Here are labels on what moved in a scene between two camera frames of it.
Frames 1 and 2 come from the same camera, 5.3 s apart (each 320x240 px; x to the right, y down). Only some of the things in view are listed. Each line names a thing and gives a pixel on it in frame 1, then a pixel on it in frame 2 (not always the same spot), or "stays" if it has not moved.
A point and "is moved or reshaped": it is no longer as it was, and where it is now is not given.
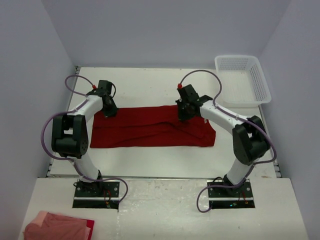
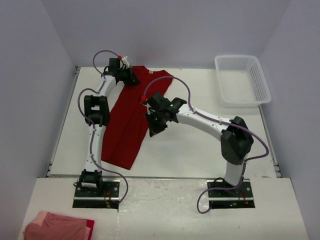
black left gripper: x=112 y=112 → x=132 y=80
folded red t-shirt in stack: x=90 y=224 stays
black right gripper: x=181 y=117 → x=154 y=129
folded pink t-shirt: x=49 y=226 stays
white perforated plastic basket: x=243 y=80 stays
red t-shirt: x=149 y=127 is moved or reshaped
